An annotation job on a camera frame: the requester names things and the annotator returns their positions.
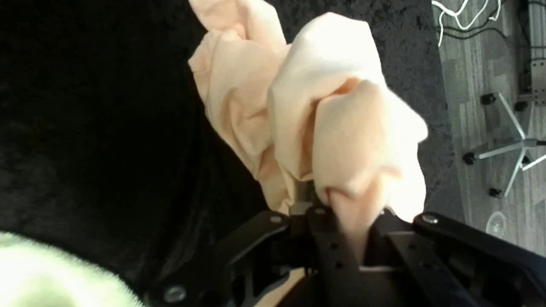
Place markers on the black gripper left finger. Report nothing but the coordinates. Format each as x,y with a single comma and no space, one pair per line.
335,267

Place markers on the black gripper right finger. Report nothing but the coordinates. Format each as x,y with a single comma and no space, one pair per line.
432,261

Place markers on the peach cloth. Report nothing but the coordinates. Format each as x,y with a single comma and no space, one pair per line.
318,113

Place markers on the pale green cloth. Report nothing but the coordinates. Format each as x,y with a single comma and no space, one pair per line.
52,273

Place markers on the office chair base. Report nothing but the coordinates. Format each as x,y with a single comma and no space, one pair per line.
512,142

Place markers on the black tablecloth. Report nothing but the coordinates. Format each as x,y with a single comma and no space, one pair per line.
113,142

